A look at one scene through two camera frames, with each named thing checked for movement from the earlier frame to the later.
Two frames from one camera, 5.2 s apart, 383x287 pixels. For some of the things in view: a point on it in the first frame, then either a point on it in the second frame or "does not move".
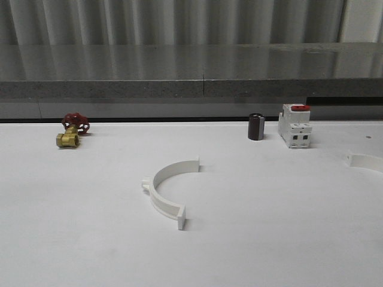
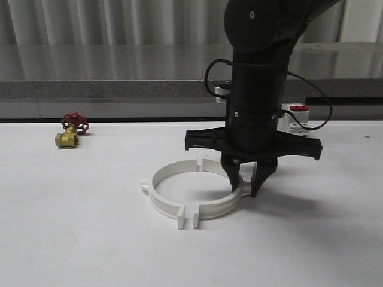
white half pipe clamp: (362, 161) → (225, 205)
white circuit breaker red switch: (294, 125) does not move
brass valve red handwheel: (73, 124) does not move
